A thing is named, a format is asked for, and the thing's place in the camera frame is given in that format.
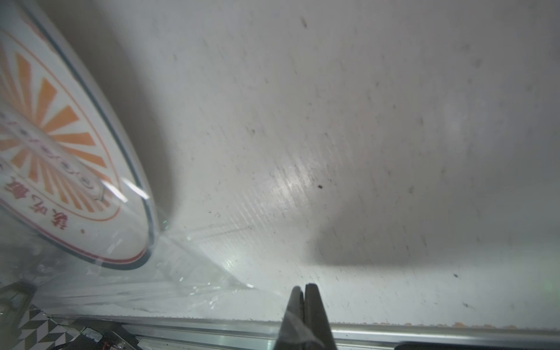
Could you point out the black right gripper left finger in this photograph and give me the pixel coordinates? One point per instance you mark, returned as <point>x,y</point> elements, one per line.
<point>293,332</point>

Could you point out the clear plastic wrap sheet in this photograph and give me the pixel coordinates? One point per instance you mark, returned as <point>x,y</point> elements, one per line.
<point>75,188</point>

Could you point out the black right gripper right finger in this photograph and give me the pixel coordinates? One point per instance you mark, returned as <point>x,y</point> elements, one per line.
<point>316,320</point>

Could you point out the white plate orange sunburst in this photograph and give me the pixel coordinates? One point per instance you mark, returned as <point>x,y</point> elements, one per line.
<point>39,68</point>

